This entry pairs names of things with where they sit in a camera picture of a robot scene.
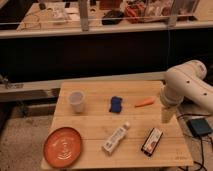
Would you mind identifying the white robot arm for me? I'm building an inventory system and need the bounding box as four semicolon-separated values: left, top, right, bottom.
160;60;213;114

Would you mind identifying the orange ceramic bowl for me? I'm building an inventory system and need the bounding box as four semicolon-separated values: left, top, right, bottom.
43;127;82;168

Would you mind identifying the blue sponge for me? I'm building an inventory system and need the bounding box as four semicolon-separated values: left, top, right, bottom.
109;96;122;113

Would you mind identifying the translucent plastic cup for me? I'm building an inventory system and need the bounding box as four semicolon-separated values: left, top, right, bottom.
68;91;85;113

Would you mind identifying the wooden table board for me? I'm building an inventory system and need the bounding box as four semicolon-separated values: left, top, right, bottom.
50;81;193;169

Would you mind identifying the orange carrot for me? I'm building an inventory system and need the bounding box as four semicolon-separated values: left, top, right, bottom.
134;98;155;107

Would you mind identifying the white tube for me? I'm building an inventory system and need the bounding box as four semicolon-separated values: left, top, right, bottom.
102;122;130;155

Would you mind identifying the wooden stick end effector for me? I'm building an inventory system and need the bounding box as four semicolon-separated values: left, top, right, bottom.
161;107;175;123

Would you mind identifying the black bag on shelf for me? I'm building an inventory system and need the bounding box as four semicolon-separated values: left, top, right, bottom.
102;10;124;25

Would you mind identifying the black and white box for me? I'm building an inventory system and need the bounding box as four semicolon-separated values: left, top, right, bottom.
141;128;163;157

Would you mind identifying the red object on shelf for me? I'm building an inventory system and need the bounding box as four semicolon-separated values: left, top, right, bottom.
124;3;145;23

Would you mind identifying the black power adapter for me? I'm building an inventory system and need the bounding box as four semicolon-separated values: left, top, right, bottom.
187;118;213;137

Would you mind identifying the metal rail beam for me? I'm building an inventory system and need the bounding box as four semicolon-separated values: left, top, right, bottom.
0;71;164;102

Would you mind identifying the black cable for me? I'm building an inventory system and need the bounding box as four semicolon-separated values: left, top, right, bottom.
176;113;213;171

